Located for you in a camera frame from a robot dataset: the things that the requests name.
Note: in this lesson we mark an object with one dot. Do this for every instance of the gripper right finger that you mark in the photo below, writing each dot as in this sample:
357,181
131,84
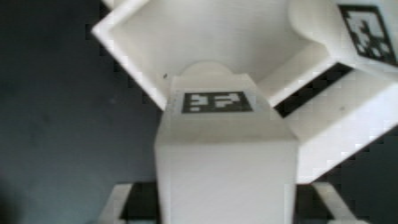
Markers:
344,216

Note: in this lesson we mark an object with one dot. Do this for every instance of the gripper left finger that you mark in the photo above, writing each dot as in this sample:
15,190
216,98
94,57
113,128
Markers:
115,205

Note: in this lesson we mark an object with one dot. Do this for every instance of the white chair leg block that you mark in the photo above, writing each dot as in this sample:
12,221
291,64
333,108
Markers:
353,25
227,152

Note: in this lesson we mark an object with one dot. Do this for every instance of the white chair seat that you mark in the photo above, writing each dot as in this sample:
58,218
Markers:
266,36

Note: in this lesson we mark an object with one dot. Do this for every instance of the white U-shaped fence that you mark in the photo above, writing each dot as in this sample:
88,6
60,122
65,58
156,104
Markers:
344,113

